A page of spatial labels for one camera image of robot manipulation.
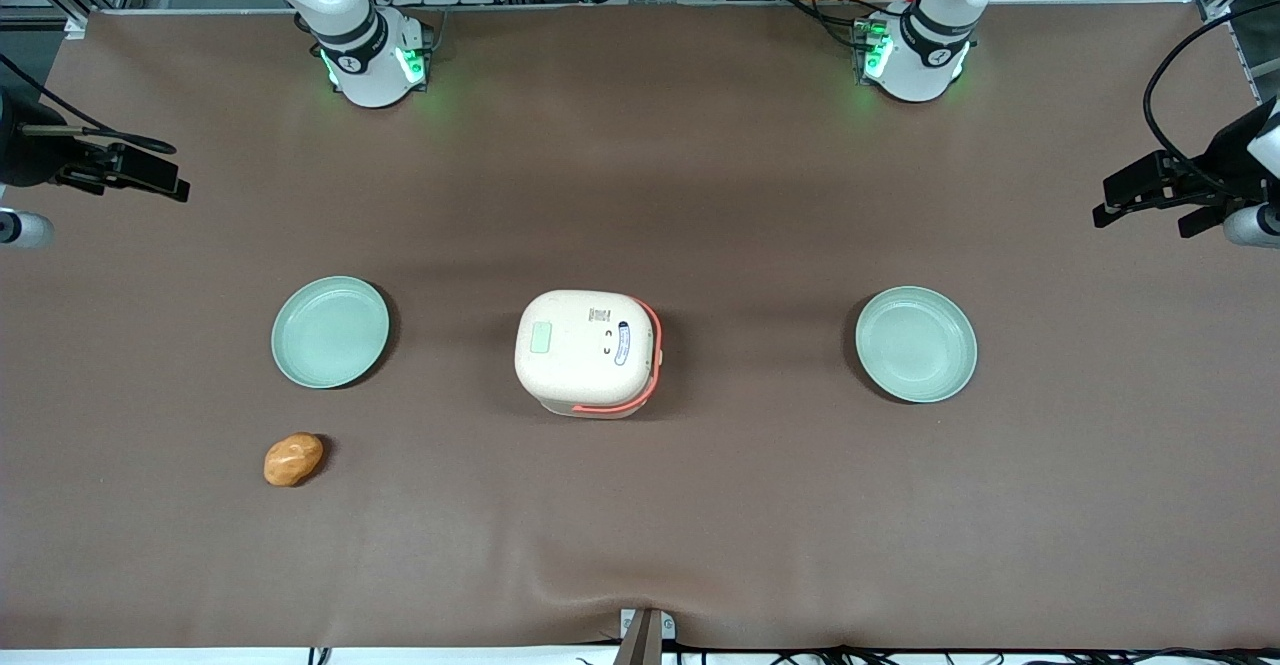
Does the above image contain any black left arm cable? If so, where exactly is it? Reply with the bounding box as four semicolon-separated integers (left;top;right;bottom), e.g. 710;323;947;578
1143;13;1280;198

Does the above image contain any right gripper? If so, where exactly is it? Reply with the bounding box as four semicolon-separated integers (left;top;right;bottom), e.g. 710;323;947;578
0;85;191;203

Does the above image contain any cream rice cooker orange handle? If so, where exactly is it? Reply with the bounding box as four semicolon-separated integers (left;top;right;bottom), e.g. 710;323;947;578
514;289;665;420

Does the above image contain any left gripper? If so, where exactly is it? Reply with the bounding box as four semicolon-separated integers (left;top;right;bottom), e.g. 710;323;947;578
1092;95;1280;239

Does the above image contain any pale green plate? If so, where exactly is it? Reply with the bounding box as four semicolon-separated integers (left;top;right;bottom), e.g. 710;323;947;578
271;276;391;390
855;286;979;404

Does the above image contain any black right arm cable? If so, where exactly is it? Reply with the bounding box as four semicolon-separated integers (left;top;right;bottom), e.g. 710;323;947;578
0;53;179;156

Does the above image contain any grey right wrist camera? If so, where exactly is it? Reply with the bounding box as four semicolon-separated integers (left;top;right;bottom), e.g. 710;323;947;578
0;208;56;250

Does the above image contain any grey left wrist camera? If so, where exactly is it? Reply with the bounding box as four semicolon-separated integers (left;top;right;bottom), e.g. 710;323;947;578
1224;203;1280;249

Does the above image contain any metal table clamp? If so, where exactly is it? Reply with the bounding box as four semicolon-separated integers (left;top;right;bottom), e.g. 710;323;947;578
612;607;678;665

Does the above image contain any brown table mat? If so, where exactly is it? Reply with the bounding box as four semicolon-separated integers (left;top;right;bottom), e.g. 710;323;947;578
0;0;1280;651

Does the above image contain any orange-brown bread roll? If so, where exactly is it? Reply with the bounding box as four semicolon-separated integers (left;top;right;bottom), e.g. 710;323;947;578
263;432;325;488

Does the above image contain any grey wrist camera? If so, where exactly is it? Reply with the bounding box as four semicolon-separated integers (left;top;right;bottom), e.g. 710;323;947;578
1224;203;1280;249
0;208;56;250

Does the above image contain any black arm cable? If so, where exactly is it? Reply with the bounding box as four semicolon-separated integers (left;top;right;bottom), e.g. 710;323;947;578
0;53;179;156
1143;13;1280;198

